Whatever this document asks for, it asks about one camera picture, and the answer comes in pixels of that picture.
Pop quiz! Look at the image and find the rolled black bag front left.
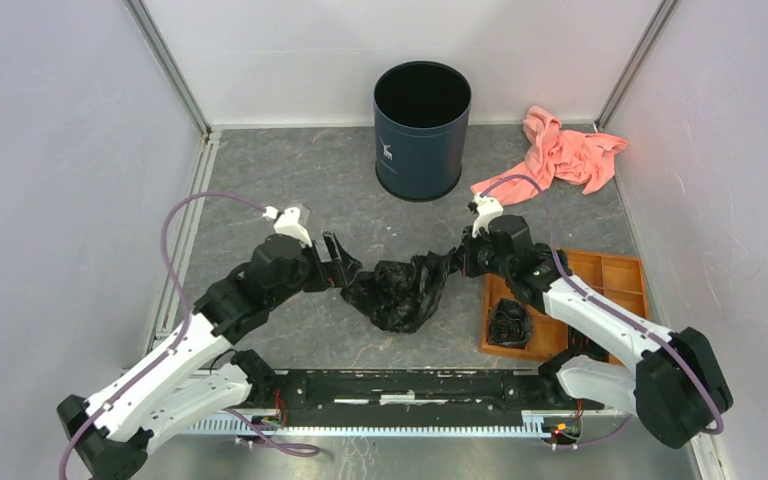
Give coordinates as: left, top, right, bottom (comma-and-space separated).
486, 298, 534, 349

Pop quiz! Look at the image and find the dark blue trash bin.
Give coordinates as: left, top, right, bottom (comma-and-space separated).
373, 61, 472, 202

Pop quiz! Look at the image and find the left aluminium corner post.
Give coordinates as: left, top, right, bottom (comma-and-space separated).
124, 0, 212, 136

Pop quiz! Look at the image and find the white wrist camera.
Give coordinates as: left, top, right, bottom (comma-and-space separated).
261, 205, 313, 248
468, 193, 504, 238

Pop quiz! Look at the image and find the orange compartment tray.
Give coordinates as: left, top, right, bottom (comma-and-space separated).
479, 250, 649, 363

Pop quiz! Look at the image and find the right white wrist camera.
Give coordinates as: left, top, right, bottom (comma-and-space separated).
468, 193, 504, 238

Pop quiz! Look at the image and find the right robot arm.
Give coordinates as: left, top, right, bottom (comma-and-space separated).
458, 214, 734, 449

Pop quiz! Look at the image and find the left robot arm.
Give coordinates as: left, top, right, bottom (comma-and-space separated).
57, 232, 362, 479

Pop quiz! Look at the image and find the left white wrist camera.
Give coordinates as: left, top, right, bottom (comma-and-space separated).
261, 205, 313, 248

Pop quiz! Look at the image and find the right aluminium corner post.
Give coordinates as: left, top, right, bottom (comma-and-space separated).
593, 0, 680, 131

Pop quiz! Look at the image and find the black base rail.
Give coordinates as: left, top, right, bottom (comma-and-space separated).
158, 368, 710, 452

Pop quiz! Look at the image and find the black trash bag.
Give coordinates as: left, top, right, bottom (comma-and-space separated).
341, 249, 451, 334

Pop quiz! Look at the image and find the pink crumpled cloth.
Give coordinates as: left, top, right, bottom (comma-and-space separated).
471, 106, 628, 206

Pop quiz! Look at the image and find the aluminium corner post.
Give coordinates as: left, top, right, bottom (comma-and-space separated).
124, 0, 212, 136
593, 0, 680, 131

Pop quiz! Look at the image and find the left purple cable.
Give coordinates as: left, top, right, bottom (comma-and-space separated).
58, 192, 269, 480

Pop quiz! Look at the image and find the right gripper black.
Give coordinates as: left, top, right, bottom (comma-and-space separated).
450, 223, 513, 279

